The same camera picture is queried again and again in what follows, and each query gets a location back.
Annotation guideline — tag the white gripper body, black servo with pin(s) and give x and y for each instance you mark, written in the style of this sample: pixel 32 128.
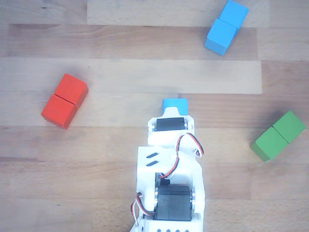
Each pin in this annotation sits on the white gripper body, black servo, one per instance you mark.
pixel 169 124

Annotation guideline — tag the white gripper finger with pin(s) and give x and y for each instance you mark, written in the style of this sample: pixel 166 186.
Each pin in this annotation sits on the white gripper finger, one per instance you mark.
pixel 172 113

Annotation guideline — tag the small blue cube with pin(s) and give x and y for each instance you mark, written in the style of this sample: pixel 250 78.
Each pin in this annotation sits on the small blue cube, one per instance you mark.
pixel 175 103

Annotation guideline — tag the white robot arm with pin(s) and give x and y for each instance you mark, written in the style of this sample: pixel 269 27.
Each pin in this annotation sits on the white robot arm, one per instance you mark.
pixel 144 174

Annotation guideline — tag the blue rectangular block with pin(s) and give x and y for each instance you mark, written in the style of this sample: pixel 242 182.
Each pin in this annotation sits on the blue rectangular block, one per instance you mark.
pixel 224 31

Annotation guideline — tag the green rectangular block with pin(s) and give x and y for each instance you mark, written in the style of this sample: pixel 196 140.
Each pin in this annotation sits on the green rectangular block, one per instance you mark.
pixel 277 136

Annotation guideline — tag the red rectangular block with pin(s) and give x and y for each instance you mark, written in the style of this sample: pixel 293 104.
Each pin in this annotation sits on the red rectangular block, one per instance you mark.
pixel 65 101

